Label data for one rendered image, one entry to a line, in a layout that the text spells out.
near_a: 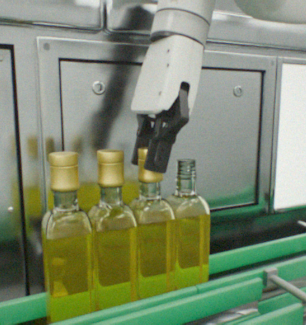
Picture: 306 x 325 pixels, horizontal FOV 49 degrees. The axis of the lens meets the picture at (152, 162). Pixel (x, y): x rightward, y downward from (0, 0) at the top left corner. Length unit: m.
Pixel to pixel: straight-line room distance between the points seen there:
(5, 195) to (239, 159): 0.44
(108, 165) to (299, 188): 0.53
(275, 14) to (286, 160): 0.38
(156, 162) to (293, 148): 0.44
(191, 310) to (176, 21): 0.37
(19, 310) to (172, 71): 0.37
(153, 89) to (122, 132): 0.16
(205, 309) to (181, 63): 0.33
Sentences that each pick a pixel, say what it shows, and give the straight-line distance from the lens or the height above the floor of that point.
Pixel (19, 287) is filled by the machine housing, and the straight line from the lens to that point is 0.65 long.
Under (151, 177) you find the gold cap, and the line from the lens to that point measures 0.45.
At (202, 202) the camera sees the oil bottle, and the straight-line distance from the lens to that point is 0.49.
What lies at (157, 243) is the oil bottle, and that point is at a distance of 0.47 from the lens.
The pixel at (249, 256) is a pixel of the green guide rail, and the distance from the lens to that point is 0.66.
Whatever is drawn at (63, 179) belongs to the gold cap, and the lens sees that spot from 0.41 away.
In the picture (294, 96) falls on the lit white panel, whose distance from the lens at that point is 0.80.
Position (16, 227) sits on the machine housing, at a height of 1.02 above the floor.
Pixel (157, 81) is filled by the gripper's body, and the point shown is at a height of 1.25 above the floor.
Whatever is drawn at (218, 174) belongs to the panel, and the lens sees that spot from 0.68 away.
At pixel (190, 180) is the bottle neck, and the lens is 0.48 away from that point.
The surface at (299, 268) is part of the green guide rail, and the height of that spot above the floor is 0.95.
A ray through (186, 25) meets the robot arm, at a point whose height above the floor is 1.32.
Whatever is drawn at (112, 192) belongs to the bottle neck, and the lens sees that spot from 0.43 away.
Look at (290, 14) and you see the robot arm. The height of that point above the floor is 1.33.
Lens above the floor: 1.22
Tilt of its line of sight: 9 degrees down
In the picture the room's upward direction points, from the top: straight up
